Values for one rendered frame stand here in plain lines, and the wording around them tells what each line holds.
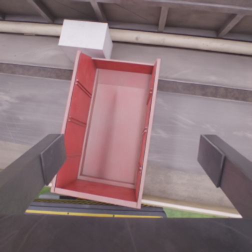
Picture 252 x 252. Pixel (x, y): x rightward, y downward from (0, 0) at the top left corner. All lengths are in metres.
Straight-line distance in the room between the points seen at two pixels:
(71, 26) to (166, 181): 0.50
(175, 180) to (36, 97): 0.49
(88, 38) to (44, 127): 0.29
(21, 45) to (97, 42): 0.31
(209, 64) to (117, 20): 0.31
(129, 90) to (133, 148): 0.18
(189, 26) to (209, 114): 0.26
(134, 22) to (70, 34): 0.19
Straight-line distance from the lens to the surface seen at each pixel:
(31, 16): 0.72
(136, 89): 0.54
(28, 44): 0.72
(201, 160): 0.17
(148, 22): 0.60
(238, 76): 0.63
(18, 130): 0.64
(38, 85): 0.64
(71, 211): 1.03
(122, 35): 0.59
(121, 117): 0.52
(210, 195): 0.57
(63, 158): 0.17
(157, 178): 0.53
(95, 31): 0.52
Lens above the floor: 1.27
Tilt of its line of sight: 82 degrees down
